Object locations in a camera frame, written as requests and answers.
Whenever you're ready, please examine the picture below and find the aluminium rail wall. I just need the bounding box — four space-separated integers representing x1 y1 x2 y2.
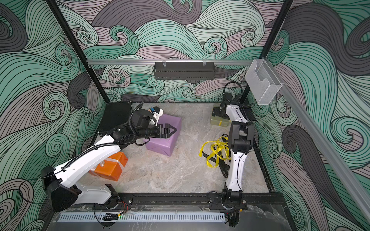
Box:
86 59 252 67
264 59 370 216

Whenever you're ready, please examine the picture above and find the black ribbon gold lettering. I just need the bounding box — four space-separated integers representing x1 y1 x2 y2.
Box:
202 134 232 178

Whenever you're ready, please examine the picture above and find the black frame post left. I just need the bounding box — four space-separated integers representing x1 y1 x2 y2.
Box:
46 0 110 104

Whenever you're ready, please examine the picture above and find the olive green gift box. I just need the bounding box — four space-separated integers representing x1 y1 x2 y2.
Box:
210 116 231 128

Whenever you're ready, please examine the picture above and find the black frame post right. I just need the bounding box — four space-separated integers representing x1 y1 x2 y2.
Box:
240 1 293 104

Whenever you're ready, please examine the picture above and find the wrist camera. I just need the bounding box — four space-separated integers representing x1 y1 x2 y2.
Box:
133 106 163 128
223 93 234 103

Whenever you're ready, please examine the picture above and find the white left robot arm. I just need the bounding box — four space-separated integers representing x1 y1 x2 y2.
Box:
41 123 177 212

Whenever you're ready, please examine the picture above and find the purple gift box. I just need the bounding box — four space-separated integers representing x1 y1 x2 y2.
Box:
145 114 182 157

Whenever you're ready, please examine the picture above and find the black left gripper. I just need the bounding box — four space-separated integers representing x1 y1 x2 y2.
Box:
135 124 176 141

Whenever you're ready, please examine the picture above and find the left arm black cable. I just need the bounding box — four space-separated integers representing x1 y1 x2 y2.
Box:
17 102 151 206

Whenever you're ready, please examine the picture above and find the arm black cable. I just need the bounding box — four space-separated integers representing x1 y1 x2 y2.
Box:
222 80 255 110
17 102 151 206

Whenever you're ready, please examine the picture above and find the white ribbon on orange box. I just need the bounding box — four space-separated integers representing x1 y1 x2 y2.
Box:
98 153 128 176

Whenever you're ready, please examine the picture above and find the clear acrylic wall holder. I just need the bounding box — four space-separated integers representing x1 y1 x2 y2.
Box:
245 59 282 105

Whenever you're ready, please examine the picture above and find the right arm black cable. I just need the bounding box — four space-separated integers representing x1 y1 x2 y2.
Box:
222 80 255 110

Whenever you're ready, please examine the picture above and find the aluminium rail back wall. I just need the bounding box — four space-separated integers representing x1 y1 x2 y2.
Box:
86 59 252 67

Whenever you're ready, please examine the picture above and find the black perforated wall tray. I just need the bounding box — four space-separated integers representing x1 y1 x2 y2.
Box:
153 62 216 80

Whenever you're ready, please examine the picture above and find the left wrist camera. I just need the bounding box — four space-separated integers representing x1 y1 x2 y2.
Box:
133 106 163 128

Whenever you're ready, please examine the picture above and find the aluminium rail right wall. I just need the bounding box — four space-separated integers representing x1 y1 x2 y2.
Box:
264 59 370 216

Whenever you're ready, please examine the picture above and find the black frame post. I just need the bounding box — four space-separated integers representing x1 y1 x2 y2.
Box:
240 1 293 104
46 0 110 104

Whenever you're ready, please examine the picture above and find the black case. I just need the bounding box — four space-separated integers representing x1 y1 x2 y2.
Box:
97 102 132 137

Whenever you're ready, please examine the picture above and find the white slotted cable duct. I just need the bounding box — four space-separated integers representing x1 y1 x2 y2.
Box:
57 212 225 223

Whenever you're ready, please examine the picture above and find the orange gift box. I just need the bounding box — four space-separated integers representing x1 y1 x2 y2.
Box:
89 152 128 182

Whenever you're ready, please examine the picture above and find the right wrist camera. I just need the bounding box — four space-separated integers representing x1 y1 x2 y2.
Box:
223 93 234 103

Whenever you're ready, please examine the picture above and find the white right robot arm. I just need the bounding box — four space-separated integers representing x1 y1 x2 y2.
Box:
219 101 254 205

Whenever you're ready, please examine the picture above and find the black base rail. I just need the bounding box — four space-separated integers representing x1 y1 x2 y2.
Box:
54 192 287 211

